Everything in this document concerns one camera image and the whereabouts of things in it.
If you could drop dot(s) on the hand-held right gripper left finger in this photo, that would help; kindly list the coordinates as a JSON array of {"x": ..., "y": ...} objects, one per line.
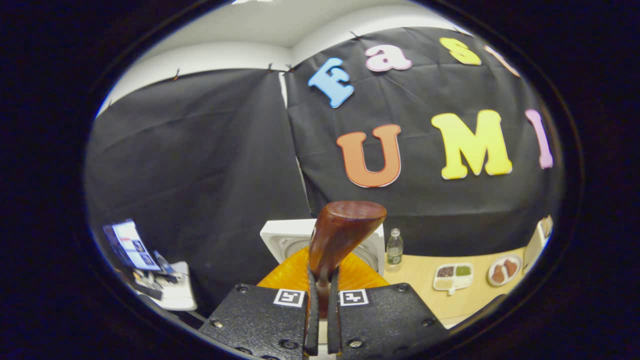
[{"x": 260, "y": 320}]

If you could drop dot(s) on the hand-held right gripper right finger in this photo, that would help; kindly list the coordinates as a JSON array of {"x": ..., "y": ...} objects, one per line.
[{"x": 390, "y": 320}]

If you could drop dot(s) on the white rice cooker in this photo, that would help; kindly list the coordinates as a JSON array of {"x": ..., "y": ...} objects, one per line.
[{"x": 280, "y": 240}]

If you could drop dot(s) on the brown wooden spoon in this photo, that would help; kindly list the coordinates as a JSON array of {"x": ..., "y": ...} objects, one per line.
[{"x": 340, "y": 230}]

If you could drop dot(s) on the clear water bottle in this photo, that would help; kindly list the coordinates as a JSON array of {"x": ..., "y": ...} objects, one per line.
[{"x": 394, "y": 250}]

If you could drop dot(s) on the white divided grain dish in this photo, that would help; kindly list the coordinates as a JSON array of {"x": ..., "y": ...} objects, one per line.
[{"x": 452, "y": 285}]

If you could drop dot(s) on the brown sausage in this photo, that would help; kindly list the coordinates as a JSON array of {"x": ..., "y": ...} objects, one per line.
[
  {"x": 510, "y": 267},
  {"x": 498, "y": 274}
]

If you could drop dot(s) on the white round plate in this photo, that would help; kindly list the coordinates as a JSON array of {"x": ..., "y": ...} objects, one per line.
[{"x": 492, "y": 260}]

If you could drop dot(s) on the laptop screen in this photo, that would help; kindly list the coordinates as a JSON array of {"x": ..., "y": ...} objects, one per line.
[{"x": 132, "y": 245}]

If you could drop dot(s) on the white toaster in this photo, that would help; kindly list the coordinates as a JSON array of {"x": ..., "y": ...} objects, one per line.
[{"x": 532, "y": 250}]

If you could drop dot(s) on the toast slice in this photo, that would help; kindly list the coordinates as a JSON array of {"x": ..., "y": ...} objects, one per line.
[{"x": 546, "y": 226}]

